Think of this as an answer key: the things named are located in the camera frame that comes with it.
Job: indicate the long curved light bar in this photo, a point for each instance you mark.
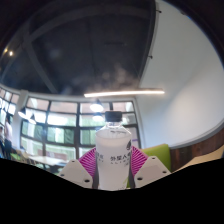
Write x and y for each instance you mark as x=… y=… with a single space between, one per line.
x=123 y=93

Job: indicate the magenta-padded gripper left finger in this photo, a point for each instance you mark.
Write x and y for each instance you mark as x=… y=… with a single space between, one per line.
x=76 y=172

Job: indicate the light wooden dining table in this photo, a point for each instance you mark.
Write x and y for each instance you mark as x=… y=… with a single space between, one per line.
x=46 y=160

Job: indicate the hanging pendant lamps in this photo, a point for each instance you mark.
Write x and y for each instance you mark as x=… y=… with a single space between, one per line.
x=96 y=107

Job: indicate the green upholstered bench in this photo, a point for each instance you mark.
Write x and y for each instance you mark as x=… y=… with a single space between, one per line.
x=160 y=153

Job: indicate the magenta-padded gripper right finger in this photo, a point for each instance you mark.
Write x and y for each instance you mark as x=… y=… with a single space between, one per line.
x=150 y=170

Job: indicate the clear plastic water bottle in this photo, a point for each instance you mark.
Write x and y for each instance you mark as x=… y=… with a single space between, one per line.
x=113 y=160

